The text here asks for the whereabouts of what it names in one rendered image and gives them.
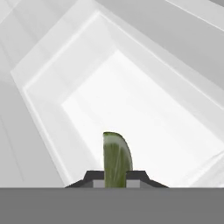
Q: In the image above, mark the green lemon wedge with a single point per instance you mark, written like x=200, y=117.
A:
x=115, y=160

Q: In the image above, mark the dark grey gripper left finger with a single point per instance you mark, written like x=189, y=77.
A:
x=94, y=176

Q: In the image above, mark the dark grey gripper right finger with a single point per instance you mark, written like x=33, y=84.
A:
x=137, y=176

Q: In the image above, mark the white fridge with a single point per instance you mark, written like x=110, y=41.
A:
x=122, y=87

